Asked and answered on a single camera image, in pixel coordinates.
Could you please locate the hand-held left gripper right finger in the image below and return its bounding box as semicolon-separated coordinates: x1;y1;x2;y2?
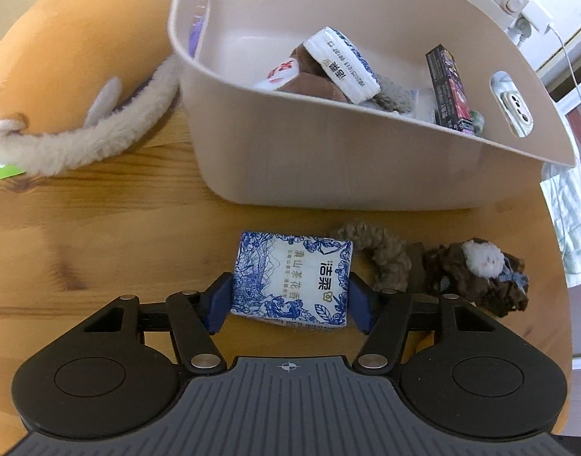
350;273;500;372

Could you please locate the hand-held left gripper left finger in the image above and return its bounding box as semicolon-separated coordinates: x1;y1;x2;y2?
84;273;234;372

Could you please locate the blue white tissue packet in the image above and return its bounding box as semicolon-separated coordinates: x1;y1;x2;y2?
231;231;354;331
304;27;381;104

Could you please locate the beige plastic container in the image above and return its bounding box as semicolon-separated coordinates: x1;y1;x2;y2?
169;0;577;211

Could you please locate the clear plastic packet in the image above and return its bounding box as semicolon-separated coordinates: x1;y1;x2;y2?
409;88;438;123

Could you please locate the grey hedgehog plush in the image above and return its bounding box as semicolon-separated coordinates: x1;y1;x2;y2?
373;76;415;114

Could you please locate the brown plush toy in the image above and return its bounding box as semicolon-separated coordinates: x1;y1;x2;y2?
253;43;350;103

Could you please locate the black box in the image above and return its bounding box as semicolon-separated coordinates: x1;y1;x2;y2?
424;45;476;134

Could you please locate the khaki scrunchie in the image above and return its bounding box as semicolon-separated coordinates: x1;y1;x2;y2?
333;221;412;290

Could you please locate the dark brown scrunchie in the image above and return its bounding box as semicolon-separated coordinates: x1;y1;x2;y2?
421;239;529;319

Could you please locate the striped blue white cloth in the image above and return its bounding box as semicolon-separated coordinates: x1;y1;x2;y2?
540;161;581;288

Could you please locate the white phone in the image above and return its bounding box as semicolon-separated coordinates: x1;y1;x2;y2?
497;83;533;136

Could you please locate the green card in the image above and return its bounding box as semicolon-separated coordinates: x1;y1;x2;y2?
0;154;27;182

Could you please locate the orange plush toy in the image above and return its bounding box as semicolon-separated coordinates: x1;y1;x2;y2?
0;0;181;174

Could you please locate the white charger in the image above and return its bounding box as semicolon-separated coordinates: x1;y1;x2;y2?
515;0;554;34

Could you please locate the white charging cable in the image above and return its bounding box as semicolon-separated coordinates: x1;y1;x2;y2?
549;24;581;191

